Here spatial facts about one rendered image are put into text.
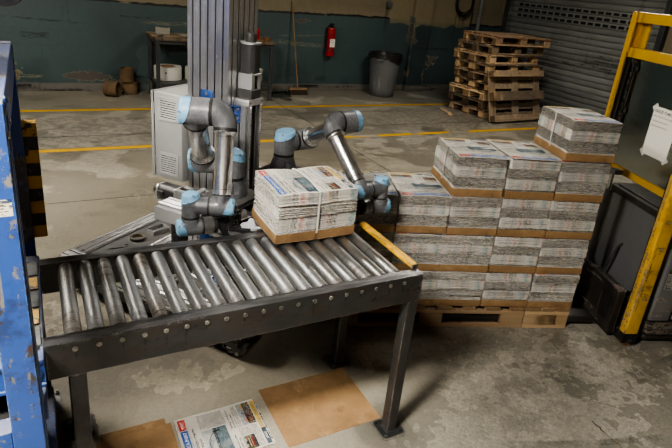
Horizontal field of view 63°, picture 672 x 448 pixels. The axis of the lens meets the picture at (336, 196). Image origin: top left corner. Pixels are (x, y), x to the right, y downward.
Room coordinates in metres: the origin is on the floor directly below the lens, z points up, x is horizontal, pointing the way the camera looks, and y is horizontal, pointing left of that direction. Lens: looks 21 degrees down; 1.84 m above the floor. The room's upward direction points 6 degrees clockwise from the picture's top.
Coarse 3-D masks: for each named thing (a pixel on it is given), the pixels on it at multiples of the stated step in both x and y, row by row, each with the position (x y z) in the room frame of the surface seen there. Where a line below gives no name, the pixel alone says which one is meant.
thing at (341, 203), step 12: (300, 168) 2.39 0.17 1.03; (312, 168) 2.40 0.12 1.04; (324, 168) 2.41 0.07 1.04; (324, 180) 2.27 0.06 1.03; (336, 180) 2.28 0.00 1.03; (348, 180) 2.30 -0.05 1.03; (336, 192) 2.17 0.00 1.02; (348, 192) 2.20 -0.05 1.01; (336, 204) 2.17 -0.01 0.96; (348, 204) 2.20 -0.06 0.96; (324, 216) 2.15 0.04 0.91; (336, 216) 2.18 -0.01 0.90; (348, 216) 2.22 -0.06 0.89; (324, 228) 2.16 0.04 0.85
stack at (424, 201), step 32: (416, 192) 2.79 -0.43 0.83; (448, 192) 2.84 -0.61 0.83; (384, 224) 2.72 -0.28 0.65; (416, 224) 2.75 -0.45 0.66; (448, 224) 2.79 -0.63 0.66; (480, 224) 2.81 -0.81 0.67; (512, 224) 2.83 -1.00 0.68; (544, 224) 2.86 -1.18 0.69; (384, 256) 2.73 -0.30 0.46; (416, 256) 2.76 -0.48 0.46; (448, 256) 2.79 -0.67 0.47; (480, 256) 2.81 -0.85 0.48; (512, 256) 2.84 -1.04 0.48; (448, 288) 2.78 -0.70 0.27; (480, 288) 2.81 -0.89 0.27; (512, 288) 2.84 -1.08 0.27; (352, 320) 2.70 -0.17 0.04; (384, 320) 2.76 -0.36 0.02; (512, 320) 2.85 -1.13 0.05
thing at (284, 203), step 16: (256, 176) 2.27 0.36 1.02; (272, 176) 2.23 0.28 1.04; (288, 176) 2.26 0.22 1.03; (256, 192) 2.27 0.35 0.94; (272, 192) 2.10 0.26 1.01; (288, 192) 2.08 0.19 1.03; (304, 192) 2.10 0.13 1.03; (256, 208) 2.26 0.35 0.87; (272, 208) 2.11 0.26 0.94; (288, 208) 2.07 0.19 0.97; (304, 208) 2.10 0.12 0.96; (272, 224) 2.09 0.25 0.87; (288, 224) 2.07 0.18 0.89; (304, 224) 2.11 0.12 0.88
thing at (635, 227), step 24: (624, 192) 3.32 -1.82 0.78; (648, 192) 3.31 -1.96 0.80; (624, 216) 3.26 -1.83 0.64; (648, 216) 3.07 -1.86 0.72; (600, 240) 3.41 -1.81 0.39; (624, 240) 3.20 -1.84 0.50; (600, 264) 3.35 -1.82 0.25; (624, 264) 3.13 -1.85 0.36; (648, 312) 2.83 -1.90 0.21; (648, 336) 2.83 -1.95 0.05
